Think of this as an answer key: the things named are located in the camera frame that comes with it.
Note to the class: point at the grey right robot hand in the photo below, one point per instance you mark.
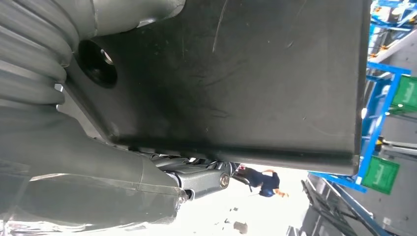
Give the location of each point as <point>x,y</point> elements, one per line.
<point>81,153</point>

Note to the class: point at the standing person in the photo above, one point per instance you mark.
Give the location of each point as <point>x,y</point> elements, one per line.
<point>260,177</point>

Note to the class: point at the blue rack with green crates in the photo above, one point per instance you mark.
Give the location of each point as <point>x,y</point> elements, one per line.
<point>378,125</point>

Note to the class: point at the green plastic crate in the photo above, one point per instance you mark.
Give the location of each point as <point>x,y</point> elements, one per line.
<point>405,94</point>
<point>379,176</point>

